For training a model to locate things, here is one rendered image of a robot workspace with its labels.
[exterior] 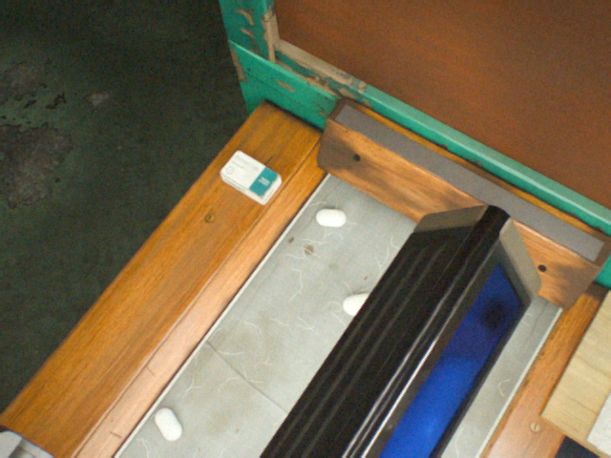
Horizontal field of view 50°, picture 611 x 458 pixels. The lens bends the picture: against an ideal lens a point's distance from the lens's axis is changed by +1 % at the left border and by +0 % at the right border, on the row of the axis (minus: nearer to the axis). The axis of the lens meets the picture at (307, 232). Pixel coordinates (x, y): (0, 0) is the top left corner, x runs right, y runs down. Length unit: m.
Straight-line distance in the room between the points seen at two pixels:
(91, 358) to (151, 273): 0.11
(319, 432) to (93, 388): 0.42
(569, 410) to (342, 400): 0.38
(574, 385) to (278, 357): 0.29
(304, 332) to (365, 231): 0.14
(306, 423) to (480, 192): 0.36
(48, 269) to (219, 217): 0.98
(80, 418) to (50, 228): 1.05
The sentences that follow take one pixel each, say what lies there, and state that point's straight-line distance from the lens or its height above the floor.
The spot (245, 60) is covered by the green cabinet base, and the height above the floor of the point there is 0.82.
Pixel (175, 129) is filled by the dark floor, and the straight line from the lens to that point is 1.74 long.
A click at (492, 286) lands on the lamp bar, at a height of 1.09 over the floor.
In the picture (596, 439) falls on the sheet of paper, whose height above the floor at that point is 0.78.
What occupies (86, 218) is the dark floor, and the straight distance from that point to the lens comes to 1.69.
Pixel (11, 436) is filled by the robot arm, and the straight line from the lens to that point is 0.60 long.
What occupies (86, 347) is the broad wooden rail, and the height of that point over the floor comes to 0.76.
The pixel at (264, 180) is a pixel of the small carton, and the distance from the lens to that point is 0.72.
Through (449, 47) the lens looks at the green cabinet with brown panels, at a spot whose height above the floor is 0.98.
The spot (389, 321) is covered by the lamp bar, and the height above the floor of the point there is 1.09.
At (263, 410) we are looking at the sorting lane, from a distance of 0.69.
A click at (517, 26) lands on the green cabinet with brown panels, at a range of 0.52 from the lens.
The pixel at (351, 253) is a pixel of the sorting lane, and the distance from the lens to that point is 0.73.
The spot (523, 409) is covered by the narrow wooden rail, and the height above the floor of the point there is 0.76.
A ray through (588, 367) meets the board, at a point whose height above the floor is 0.78.
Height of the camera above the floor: 1.42
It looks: 67 degrees down
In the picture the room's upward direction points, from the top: 10 degrees counter-clockwise
